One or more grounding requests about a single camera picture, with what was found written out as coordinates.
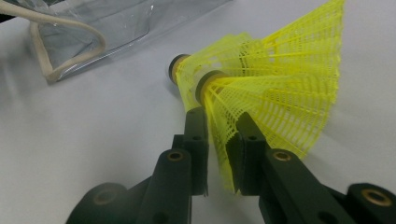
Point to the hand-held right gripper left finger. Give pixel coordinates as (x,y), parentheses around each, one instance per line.
(199,161)

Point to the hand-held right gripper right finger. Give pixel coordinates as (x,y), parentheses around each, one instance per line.
(246,161)

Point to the yellow shuttlecock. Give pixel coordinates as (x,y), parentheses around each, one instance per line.
(280,93)
(199,60)

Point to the clear plastic bag beige trim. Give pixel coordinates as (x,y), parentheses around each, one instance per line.
(93,28)

